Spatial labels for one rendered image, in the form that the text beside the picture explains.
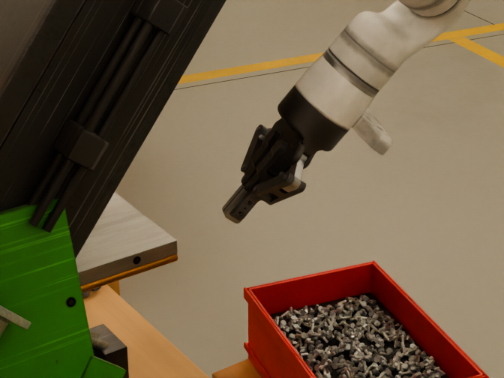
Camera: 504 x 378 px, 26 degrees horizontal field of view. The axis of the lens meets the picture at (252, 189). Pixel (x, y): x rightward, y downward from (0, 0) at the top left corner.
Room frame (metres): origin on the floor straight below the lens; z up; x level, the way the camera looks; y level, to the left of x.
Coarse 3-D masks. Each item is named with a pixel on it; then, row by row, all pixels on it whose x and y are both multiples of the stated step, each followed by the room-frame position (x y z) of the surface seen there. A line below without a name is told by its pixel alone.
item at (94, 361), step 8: (88, 360) 0.90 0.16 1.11; (96, 360) 0.90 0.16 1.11; (104, 360) 0.92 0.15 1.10; (88, 368) 0.89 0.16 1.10; (96, 368) 0.90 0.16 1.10; (104, 368) 0.90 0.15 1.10; (112, 368) 0.91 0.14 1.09; (120, 368) 0.91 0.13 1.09; (88, 376) 0.89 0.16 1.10; (96, 376) 0.90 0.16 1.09; (104, 376) 0.90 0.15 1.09; (112, 376) 0.90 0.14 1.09; (120, 376) 0.91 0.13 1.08
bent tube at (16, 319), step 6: (0, 306) 0.84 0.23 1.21; (0, 312) 0.84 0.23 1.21; (6, 312) 0.84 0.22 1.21; (12, 312) 0.84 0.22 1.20; (0, 318) 0.84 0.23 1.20; (6, 318) 0.84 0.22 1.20; (12, 318) 0.84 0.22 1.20; (18, 318) 0.84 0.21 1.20; (0, 324) 0.84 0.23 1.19; (6, 324) 0.84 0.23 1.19; (18, 324) 0.84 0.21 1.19; (24, 324) 0.84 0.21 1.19; (30, 324) 0.85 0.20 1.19; (0, 330) 0.84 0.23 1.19; (0, 336) 0.84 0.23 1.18
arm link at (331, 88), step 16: (320, 64) 1.06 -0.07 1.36; (336, 64) 1.05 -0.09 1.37; (304, 80) 1.06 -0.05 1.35; (320, 80) 1.05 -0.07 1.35; (336, 80) 1.04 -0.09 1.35; (352, 80) 1.04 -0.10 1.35; (304, 96) 1.05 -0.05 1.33; (320, 96) 1.04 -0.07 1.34; (336, 96) 1.04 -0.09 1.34; (352, 96) 1.04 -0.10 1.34; (368, 96) 1.05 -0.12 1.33; (336, 112) 1.04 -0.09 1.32; (352, 112) 1.04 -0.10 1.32; (368, 112) 1.10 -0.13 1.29; (368, 128) 1.06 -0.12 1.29; (368, 144) 1.05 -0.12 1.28; (384, 144) 1.04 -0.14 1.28
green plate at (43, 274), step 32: (0, 224) 0.90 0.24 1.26; (64, 224) 0.93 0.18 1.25; (0, 256) 0.89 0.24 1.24; (32, 256) 0.91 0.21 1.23; (64, 256) 0.92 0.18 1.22; (0, 288) 0.88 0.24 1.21; (32, 288) 0.90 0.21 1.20; (64, 288) 0.91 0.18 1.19; (32, 320) 0.88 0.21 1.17; (64, 320) 0.90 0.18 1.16; (0, 352) 0.86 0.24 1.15; (32, 352) 0.87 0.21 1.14; (64, 352) 0.89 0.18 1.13
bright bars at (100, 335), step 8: (96, 328) 1.11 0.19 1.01; (104, 328) 1.11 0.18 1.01; (96, 336) 1.09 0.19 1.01; (104, 336) 1.09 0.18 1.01; (112, 336) 1.09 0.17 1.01; (96, 344) 1.06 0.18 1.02; (104, 344) 1.07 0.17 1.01; (112, 344) 1.07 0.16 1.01; (120, 344) 1.07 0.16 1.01; (96, 352) 1.07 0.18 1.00; (104, 352) 1.06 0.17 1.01; (112, 352) 1.06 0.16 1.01; (120, 352) 1.06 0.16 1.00; (112, 360) 1.06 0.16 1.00; (120, 360) 1.06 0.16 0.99; (128, 376) 1.07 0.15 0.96
